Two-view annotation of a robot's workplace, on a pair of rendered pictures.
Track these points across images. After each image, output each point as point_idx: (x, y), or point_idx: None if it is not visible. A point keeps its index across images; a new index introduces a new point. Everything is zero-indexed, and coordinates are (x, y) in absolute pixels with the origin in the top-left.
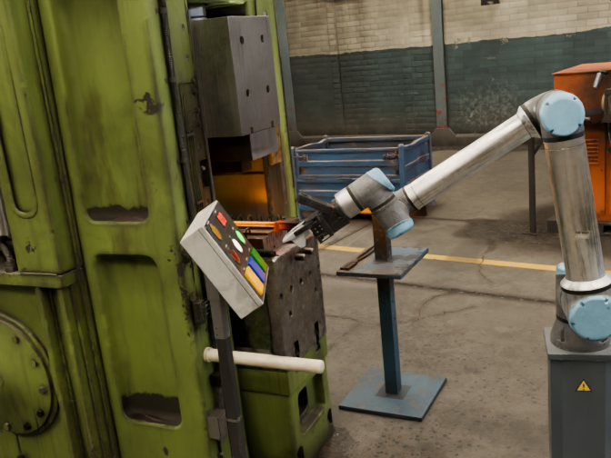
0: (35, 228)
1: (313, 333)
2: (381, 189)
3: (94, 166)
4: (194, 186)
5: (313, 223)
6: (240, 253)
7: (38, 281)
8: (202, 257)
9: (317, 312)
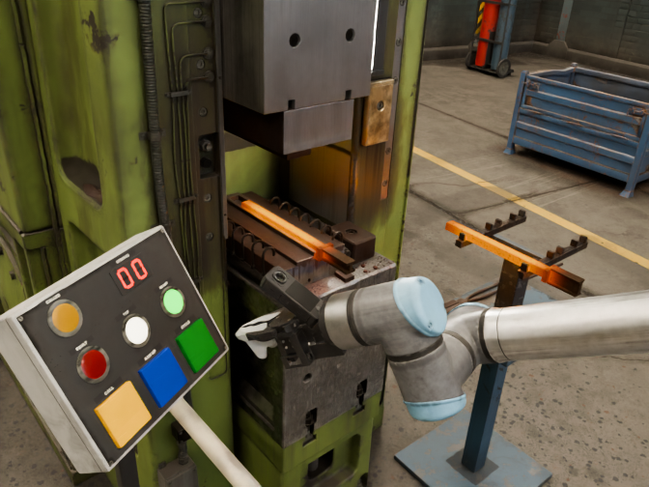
0: (1, 165)
1: (352, 394)
2: (408, 330)
3: (74, 101)
4: (176, 176)
5: (275, 334)
6: (131, 350)
7: (11, 229)
8: (16, 363)
9: (369, 368)
